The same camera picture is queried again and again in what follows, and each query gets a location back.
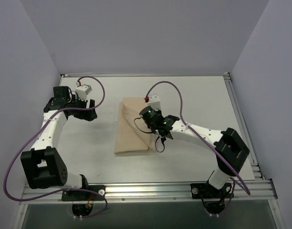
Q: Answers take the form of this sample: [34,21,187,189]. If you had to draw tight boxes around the beige cloth wrap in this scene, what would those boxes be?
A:
[114,97,156,155]

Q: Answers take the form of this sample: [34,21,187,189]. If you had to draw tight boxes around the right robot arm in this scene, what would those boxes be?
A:
[139,106,250,197]

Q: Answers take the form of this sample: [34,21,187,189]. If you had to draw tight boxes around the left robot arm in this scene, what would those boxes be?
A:
[21,84,97,200]

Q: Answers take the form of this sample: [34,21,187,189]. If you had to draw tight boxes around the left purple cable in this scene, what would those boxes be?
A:
[4,75,108,218]

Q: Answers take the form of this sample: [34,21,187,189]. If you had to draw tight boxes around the purple cable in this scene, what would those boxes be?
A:
[146,81,251,218]
[4,75,108,218]

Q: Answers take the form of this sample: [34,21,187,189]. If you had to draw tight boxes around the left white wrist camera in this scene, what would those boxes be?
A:
[75,82,92,101]

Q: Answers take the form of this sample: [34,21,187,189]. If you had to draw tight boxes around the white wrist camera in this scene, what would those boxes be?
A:
[75,82,92,101]
[144,94,161,111]

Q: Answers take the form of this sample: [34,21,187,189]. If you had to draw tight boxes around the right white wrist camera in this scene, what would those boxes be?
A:
[144,94,161,111]

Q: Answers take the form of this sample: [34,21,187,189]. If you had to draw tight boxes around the right black thin cable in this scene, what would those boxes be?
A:
[133,116,166,153]

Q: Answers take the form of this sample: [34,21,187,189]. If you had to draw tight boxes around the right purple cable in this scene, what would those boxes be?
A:
[146,81,251,218]

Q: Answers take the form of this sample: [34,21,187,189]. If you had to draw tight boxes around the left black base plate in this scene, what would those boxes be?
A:
[61,185,106,202]

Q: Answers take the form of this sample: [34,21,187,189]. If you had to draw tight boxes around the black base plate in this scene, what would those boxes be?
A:
[61,185,106,202]
[190,182,234,199]

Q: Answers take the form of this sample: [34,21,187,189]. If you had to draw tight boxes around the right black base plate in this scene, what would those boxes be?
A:
[190,182,234,199]

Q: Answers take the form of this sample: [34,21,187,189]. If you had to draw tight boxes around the aluminium frame rail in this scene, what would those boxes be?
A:
[19,179,278,205]

